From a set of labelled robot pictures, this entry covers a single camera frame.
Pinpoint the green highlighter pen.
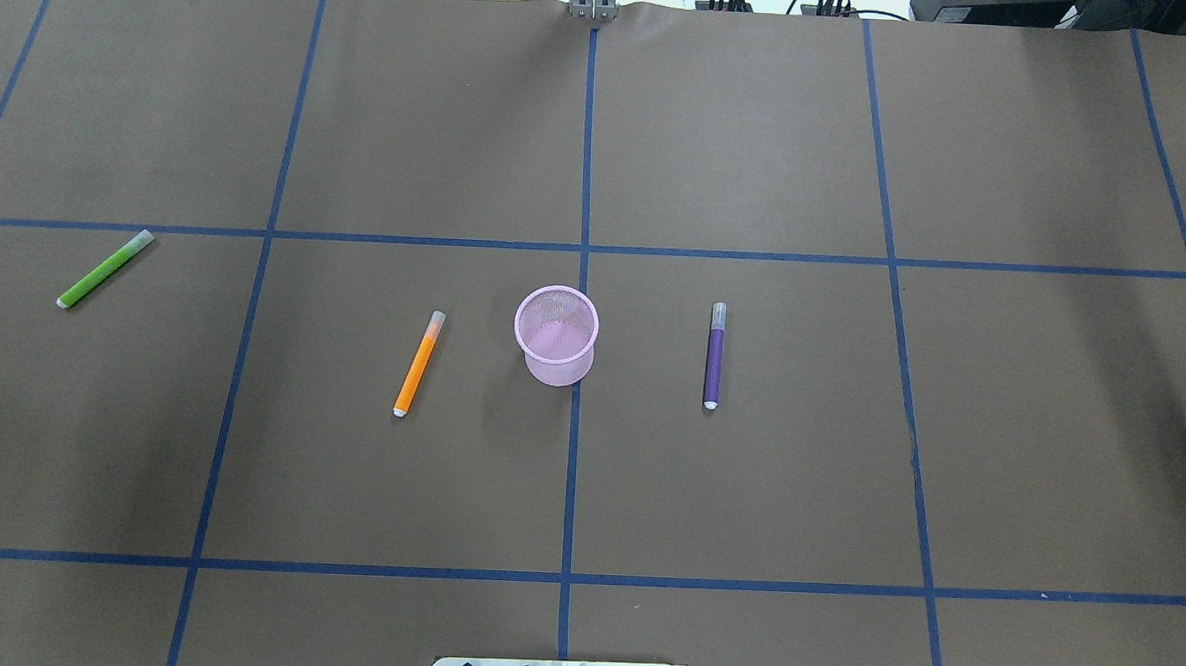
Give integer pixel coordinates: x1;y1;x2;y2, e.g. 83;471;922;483
55;228;155;310

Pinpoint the black box device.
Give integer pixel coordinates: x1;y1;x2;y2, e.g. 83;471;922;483
908;0;1186;36

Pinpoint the purple highlighter pen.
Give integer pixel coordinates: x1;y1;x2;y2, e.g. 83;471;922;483
701;301;727;411

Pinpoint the orange highlighter pen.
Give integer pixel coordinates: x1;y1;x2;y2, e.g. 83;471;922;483
391;310;447;420

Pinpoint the pink mesh pen holder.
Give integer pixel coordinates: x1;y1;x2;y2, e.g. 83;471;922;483
512;284;600;388

